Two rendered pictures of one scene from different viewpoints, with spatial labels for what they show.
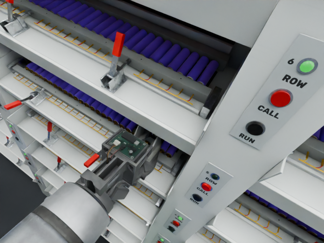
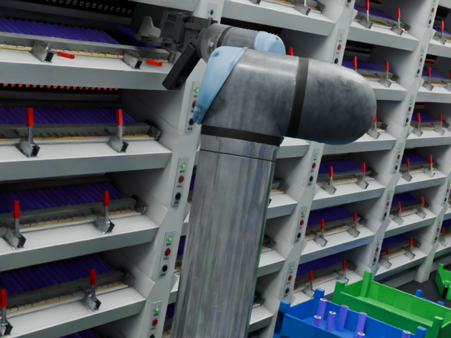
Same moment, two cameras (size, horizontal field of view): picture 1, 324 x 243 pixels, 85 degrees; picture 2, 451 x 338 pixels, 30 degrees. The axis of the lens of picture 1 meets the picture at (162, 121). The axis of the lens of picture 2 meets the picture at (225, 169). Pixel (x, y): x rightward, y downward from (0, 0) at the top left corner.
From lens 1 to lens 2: 1.89 m
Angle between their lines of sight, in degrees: 73
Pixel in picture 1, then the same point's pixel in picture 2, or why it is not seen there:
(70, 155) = (62, 151)
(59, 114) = (74, 61)
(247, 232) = not seen: hidden behind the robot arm
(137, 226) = (141, 221)
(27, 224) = (234, 29)
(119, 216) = (121, 227)
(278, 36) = not seen: outside the picture
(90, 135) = (111, 64)
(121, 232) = (112, 300)
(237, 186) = (219, 11)
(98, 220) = not seen: hidden behind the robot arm
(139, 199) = (143, 144)
